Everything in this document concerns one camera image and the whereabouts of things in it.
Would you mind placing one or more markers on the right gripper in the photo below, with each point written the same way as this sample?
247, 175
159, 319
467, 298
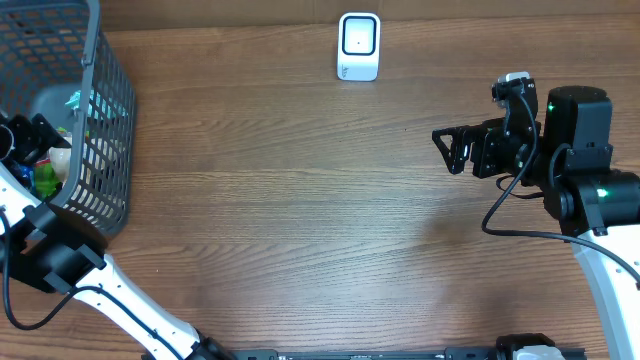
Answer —
482, 135

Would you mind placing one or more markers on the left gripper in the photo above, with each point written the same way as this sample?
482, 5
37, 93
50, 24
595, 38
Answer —
37, 137

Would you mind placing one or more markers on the beige wrapper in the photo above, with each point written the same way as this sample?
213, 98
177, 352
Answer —
60, 162

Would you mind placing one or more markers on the green snack packet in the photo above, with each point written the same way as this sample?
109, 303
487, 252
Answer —
45, 180

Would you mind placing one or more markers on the teal white snack packet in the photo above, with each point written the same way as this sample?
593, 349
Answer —
98, 107

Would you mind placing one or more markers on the blue snack packet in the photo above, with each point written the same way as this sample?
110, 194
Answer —
25, 176

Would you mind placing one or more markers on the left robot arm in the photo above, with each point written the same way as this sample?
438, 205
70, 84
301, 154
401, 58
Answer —
54, 250

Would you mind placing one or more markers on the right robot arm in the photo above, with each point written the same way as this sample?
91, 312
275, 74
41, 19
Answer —
568, 158

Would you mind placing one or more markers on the white barcode scanner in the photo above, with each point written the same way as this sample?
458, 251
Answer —
358, 49

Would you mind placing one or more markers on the grey plastic mesh basket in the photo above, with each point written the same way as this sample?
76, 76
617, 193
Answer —
49, 50

